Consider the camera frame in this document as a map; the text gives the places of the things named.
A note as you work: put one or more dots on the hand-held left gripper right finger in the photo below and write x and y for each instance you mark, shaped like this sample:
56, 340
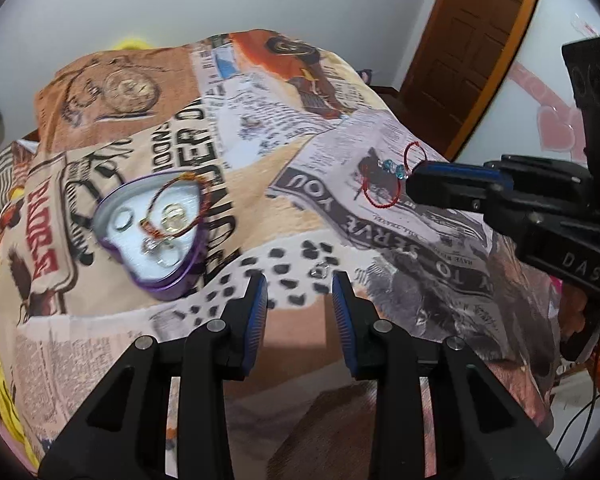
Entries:
342, 320

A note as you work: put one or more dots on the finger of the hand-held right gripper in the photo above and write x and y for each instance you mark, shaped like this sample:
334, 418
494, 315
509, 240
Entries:
445, 190
472, 172

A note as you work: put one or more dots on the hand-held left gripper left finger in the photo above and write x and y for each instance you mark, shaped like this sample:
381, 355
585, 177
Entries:
257, 320

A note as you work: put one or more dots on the purple heart-shaped tin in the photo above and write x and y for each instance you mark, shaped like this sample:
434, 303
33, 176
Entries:
130, 255

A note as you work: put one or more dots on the pink heart sticker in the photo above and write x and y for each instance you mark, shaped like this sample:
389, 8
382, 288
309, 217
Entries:
555, 125

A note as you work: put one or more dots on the brown wooden door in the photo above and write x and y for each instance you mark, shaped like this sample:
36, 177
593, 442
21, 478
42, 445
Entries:
470, 45

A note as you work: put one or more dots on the dark bag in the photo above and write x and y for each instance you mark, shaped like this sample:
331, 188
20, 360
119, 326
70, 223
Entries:
366, 76

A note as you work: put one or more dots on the printed newspaper-pattern blanket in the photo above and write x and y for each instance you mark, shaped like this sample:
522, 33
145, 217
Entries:
290, 160

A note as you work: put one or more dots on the yellow cloth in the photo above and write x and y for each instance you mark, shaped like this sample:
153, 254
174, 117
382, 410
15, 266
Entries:
10, 410

